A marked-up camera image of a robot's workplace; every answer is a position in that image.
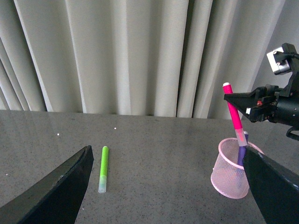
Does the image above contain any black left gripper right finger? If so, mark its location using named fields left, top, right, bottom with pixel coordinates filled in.
left=243, top=146, right=299, bottom=224

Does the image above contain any purple highlighter pen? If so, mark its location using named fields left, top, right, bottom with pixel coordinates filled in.
left=237, top=131, right=249, bottom=166

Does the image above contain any pink mesh pen cup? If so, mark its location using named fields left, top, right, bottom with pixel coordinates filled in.
left=210, top=137, right=264, bottom=199

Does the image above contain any pink highlighter pen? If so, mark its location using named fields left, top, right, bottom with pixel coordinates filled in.
left=223, top=83, right=247, bottom=147

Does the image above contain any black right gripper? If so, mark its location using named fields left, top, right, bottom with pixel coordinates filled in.
left=224, top=72, right=299, bottom=128

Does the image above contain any green highlighter pen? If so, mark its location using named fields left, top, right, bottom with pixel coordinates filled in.
left=98, top=146, right=109, bottom=194

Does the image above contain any white pleated curtain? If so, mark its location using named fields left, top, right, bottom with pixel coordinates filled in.
left=0, top=0, right=299, bottom=119

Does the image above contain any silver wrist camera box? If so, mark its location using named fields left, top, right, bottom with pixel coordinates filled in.
left=267, top=43, right=297, bottom=75

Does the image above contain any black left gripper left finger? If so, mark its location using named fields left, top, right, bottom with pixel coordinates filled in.
left=0, top=146, right=94, bottom=224

